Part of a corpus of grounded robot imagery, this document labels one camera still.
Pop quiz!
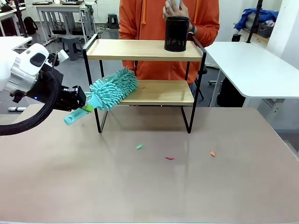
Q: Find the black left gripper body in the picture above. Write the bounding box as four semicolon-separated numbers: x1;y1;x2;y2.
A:
55;85;79;112

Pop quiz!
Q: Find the teal microfiber duster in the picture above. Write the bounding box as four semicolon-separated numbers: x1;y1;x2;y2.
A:
63;66;139;126

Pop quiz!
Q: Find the black mesh pen cup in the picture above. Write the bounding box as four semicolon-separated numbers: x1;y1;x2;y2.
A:
164;16;190;52

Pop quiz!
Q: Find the small white object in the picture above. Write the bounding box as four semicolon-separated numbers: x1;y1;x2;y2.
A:
165;0;182;10

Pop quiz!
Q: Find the person left forearm orange sleeve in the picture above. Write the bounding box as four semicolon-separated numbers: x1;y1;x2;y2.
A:
190;14;221;49

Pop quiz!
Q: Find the person left hand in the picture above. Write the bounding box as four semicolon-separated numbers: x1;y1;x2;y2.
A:
163;0;196;27

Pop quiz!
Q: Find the grey plastic stool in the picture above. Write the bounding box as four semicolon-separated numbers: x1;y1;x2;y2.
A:
61;35;83;61

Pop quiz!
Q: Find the small white table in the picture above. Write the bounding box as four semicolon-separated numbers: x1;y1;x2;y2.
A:
0;36;33;51

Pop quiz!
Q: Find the black backpack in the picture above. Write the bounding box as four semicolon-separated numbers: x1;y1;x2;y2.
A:
23;16;38;35

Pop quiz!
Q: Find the dark step stool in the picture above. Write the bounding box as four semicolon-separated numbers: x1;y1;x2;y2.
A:
107;13;120;29

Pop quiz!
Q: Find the white desk with grey legs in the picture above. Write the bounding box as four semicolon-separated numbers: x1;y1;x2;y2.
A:
32;1;97;45

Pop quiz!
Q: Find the black stand pole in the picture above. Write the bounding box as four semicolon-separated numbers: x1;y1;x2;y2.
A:
14;0;29;38

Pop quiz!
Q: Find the person in orange hoodie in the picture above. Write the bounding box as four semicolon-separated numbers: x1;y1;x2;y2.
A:
118;0;221;94

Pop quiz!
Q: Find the black box under table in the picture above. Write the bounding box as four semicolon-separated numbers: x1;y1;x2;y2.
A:
216;77;246;108

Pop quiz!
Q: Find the large white table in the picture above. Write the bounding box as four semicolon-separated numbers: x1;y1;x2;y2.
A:
204;41;299;108

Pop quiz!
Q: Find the black tripod pole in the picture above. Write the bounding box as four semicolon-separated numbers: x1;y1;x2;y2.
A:
247;0;265;44

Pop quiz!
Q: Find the blue jacket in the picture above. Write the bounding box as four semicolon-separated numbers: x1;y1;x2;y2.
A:
234;7;279;31

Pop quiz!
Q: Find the grey plastic crate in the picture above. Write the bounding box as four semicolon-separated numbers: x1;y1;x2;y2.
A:
256;20;277;38

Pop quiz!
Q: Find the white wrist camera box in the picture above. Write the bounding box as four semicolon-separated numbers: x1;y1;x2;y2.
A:
56;49;70;63

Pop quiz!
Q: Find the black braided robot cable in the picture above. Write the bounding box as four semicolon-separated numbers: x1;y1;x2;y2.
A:
0;70;59;136

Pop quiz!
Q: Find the two-tier wood shelf, black frame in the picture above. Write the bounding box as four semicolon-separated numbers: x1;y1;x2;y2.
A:
82;33;207;134

